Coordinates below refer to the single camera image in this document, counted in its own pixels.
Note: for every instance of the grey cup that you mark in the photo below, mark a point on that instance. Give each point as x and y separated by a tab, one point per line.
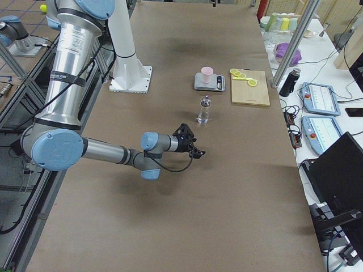
292	24

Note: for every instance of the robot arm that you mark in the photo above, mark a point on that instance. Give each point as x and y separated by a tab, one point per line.
53	141

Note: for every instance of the aluminium frame post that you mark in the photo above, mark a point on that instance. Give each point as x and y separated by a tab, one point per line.
302	25

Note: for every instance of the blue teach pendant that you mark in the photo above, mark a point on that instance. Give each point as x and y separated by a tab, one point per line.
321	132
319	99

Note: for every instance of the yellow cup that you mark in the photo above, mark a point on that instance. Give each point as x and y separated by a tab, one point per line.
284	24

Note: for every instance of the wine glass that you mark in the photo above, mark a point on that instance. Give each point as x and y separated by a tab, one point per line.
270	38

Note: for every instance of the green plastic cup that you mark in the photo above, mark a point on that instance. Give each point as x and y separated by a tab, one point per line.
271	21

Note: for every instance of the yellow plastic knife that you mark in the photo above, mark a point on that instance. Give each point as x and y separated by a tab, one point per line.
240	78

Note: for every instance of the glass sauce bottle metal spout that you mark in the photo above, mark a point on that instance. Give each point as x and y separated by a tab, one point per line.
203	116

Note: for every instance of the black water bottle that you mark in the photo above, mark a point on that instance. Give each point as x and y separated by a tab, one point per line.
290	82

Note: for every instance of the far blue teach pendant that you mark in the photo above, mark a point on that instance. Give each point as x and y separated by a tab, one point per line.
319	99

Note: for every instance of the pink plastic cup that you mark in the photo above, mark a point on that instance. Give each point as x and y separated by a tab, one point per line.
207	73

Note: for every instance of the silver digital kitchen scale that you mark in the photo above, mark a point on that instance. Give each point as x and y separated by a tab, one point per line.
217	83

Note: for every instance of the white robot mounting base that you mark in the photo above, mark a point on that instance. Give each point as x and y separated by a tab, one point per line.
132	80

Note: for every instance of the bamboo cutting board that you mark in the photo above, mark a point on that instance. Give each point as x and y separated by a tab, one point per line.
242	93

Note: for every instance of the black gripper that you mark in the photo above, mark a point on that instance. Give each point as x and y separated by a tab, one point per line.
182	145

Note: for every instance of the near blue teach pendant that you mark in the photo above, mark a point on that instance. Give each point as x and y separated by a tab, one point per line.
321	132

